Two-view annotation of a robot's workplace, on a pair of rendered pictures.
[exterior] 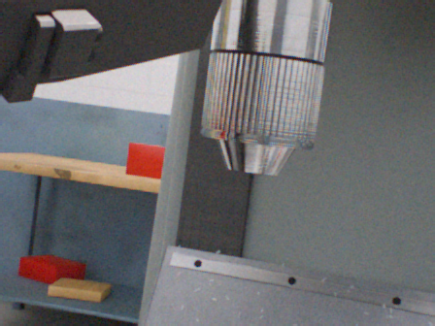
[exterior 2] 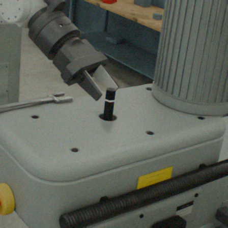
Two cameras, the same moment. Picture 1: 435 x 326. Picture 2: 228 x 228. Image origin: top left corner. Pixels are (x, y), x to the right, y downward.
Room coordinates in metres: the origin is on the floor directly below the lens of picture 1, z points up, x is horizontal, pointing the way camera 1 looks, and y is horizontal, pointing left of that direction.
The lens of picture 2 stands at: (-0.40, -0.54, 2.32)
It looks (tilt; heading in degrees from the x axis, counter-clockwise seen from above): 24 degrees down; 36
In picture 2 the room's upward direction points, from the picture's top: 6 degrees clockwise
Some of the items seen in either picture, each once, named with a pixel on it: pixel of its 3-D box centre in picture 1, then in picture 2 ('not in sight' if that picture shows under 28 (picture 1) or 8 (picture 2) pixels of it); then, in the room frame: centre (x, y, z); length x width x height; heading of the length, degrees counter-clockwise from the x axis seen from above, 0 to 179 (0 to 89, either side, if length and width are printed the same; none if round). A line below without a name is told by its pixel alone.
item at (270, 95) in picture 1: (264, 81); not in sight; (0.35, -0.01, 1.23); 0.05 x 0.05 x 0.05
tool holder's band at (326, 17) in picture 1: (274, 7); not in sight; (0.35, -0.01, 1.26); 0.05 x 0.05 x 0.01
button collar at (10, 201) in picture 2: not in sight; (3, 199); (0.13, 0.05, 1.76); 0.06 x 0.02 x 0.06; 74
